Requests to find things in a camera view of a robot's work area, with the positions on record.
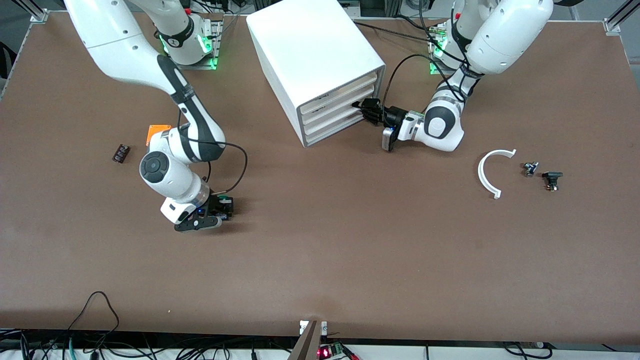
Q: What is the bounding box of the white curved plastic clip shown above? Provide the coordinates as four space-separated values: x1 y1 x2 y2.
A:
477 149 517 200

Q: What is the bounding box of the circuit board with red light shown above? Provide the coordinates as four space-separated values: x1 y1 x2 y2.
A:
317 341 358 360

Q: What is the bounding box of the black right camera mount bracket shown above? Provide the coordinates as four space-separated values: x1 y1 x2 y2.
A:
174 207 223 234

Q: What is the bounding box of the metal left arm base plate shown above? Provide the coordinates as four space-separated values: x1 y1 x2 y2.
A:
428 25 453 76

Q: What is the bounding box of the black cable behind cabinet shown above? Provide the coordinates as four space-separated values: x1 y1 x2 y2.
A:
352 20 437 43

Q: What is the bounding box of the orange button enclosure box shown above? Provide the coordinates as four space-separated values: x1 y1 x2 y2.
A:
146 124 173 147

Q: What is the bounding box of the thin black looped cable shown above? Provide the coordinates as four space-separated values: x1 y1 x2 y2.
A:
67 291 121 346

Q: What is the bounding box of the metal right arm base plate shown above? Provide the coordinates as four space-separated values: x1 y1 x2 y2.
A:
185 17 222 71

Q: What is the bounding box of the small black switch part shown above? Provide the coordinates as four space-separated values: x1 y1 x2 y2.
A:
542 171 564 192

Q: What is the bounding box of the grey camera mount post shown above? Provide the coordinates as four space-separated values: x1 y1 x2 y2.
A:
287 320 323 360

